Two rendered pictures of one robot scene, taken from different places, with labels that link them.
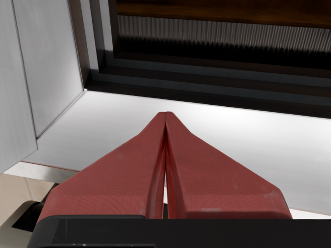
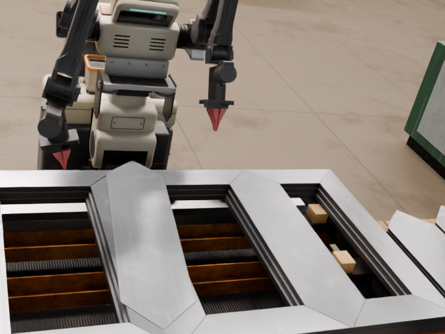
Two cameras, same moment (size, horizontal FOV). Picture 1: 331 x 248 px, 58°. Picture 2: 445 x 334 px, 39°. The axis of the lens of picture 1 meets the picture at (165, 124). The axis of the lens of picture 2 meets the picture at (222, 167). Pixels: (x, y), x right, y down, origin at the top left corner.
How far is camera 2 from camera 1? 1.67 m
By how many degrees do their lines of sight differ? 25
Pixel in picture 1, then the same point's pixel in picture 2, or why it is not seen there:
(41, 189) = not seen: hidden behind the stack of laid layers
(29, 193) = not seen: hidden behind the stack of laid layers
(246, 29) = (39, 264)
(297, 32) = (12, 266)
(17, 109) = (110, 180)
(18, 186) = not seen: hidden behind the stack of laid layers
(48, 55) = (100, 190)
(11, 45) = (110, 191)
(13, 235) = (144, 147)
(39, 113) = (104, 180)
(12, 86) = (111, 184)
